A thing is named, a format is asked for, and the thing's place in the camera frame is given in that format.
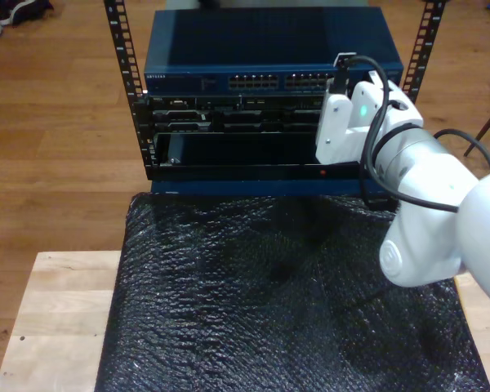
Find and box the black rack server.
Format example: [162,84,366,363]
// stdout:
[146,94,326,134]

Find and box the black bubble wrap mat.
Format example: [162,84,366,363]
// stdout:
[94,191,490,392]

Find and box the dark sneaker white sole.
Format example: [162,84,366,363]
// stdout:
[0,0,54,26]

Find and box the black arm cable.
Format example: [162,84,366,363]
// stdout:
[432,129,490,171]

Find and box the black perforated rack post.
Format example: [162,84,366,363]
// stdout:
[403,0,448,103]
[103,0,158,181]

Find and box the blue network switch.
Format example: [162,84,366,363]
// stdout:
[144,7,405,97]

